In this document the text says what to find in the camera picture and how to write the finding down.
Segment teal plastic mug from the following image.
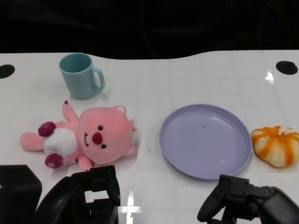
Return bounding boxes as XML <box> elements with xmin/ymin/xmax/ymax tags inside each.
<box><xmin>58</xmin><ymin>53</ymin><xmax>105</xmax><ymax>100</ymax></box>

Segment black table cable grommet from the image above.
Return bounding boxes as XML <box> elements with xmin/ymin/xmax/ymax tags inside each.
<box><xmin>0</xmin><ymin>64</ymin><xmax>16</xmax><ymax>79</ymax></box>
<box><xmin>275</xmin><ymin>61</ymin><xmax>299</xmax><ymax>76</ymax></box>

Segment purple plastic plate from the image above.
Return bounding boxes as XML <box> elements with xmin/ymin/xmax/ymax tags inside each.
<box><xmin>159</xmin><ymin>103</ymin><xmax>253</xmax><ymax>180</ymax></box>

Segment orange and white bun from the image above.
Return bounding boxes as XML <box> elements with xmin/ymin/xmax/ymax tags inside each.
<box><xmin>251</xmin><ymin>125</ymin><xmax>299</xmax><ymax>168</ymax></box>

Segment pink plush beaver doll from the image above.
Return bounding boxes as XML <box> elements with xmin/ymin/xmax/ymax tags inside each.
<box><xmin>20</xmin><ymin>100</ymin><xmax>138</xmax><ymax>170</ymax></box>

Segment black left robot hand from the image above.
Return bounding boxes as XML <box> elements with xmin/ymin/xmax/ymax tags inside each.
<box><xmin>35</xmin><ymin>165</ymin><xmax>121</xmax><ymax>224</ymax></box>

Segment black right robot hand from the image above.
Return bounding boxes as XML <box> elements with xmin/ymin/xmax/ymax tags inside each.
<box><xmin>197</xmin><ymin>174</ymin><xmax>299</xmax><ymax>224</ymax></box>

